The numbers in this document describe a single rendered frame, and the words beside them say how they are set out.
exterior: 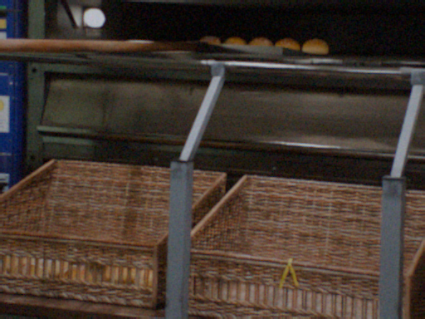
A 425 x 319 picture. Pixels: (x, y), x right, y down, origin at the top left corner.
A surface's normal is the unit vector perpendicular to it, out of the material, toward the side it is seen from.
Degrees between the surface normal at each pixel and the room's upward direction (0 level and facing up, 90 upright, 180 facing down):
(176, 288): 90
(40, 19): 90
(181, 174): 90
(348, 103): 70
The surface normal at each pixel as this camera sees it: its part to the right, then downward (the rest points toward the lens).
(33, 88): -0.36, 0.07
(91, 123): -0.32, -0.28
